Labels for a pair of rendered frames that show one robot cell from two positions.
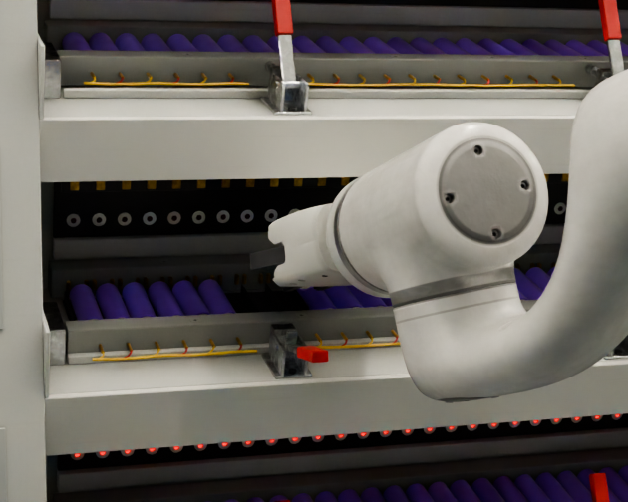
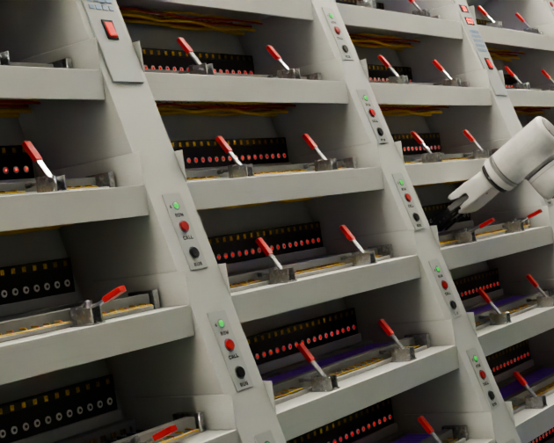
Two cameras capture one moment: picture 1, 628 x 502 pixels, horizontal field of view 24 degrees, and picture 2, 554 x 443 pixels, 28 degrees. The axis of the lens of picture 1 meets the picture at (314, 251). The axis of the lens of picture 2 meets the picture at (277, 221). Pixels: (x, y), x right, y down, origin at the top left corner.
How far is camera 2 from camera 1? 1.93 m
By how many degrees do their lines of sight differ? 41
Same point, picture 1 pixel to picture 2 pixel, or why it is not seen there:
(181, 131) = (426, 167)
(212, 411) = (466, 252)
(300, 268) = (478, 194)
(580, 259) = not seen: outside the picture
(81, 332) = not seen: hidden behind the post
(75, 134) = (410, 170)
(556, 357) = not seen: outside the picture
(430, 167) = (542, 125)
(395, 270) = (534, 162)
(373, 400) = (490, 247)
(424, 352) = (552, 177)
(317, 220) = (482, 175)
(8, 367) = (430, 240)
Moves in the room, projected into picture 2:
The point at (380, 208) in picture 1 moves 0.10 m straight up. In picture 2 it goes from (523, 147) to (505, 104)
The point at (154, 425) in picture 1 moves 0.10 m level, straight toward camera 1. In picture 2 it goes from (458, 258) to (493, 241)
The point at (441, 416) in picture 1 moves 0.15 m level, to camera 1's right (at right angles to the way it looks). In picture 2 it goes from (501, 251) to (543, 238)
